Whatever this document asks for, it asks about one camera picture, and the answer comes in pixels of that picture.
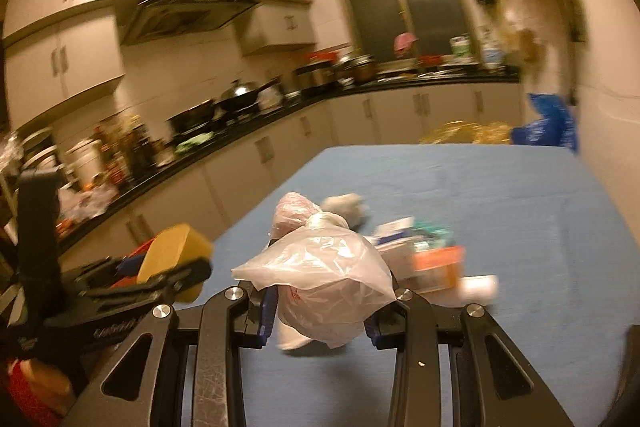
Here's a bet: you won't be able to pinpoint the black wok with lid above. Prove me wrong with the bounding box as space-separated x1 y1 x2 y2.
217 79 279 116

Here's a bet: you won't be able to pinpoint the orange medicine box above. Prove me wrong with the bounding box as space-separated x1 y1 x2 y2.
392 245 465 293

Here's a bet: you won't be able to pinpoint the counter plastic bags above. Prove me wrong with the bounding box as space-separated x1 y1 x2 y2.
58 183 119 225

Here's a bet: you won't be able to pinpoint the white electric kettle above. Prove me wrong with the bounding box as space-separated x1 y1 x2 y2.
65 139 105 186

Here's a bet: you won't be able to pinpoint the small white cardboard box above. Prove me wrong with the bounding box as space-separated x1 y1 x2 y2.
373 217 418 254

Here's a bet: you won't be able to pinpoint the black frying pan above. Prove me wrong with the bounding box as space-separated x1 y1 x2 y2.
167 98 216 139

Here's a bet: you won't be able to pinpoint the steel rice cooker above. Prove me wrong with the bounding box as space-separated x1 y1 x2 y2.
294 61 338 96

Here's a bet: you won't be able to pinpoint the blue plastic bag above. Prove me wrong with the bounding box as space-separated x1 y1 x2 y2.
511 93 578 154

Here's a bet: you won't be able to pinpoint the blue tablecloth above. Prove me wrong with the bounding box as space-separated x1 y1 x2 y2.
194 145 639 426

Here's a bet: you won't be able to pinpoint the clear plastic bag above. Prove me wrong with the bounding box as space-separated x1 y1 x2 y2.
231 192 395 349

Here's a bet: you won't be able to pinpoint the teal wet wipe packet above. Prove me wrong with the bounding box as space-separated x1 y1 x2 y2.
412 221 456 249

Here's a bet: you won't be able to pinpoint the green detergent jug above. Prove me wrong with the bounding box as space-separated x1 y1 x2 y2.
449 34 473 60

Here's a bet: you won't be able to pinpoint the white tissue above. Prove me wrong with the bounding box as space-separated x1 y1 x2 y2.
320 193 368 229

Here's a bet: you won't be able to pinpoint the blue label detergent bottle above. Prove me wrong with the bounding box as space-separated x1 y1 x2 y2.
482 38 504 69

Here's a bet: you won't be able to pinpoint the person's left hand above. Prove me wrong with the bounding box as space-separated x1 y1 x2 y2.
1 359 76 426

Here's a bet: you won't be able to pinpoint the yellow plastic bag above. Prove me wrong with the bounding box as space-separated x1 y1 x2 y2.
419 120 513 145

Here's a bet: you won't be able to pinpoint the white cylindrical bottle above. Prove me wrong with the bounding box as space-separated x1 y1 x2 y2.
428 275 499 308

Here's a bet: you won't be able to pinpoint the dark cooking pot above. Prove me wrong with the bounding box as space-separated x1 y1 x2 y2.
335 55 378 86

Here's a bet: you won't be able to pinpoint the red plastic basket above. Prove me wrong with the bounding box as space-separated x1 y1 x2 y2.
108 239 154 288

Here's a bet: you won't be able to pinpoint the green dish cloth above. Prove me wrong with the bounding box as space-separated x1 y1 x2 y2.
175 132 215 156

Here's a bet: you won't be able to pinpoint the pink cloth on faucet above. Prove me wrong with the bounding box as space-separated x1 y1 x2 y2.
394 31 418 58

